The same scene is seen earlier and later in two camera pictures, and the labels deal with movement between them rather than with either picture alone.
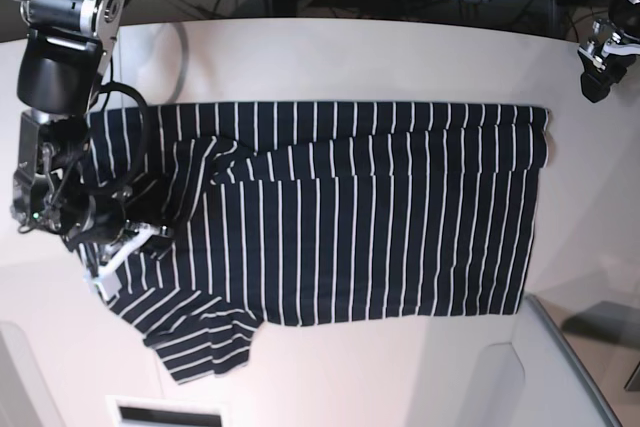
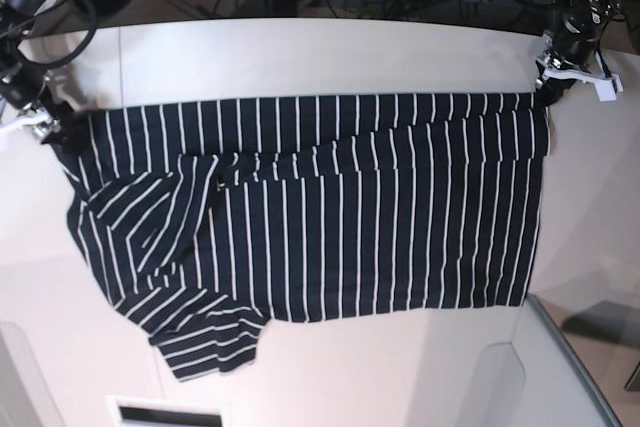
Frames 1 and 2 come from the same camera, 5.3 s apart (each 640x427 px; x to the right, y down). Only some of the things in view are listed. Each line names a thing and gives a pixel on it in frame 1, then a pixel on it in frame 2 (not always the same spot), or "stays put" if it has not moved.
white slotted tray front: (130, 411) stays put
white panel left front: (26, 399) stays put
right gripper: (600, 70) to (548, 88)
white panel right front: (503, 370) stays put
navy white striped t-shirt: (295, 213) stays put
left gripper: (89, 219) to (71, 127)
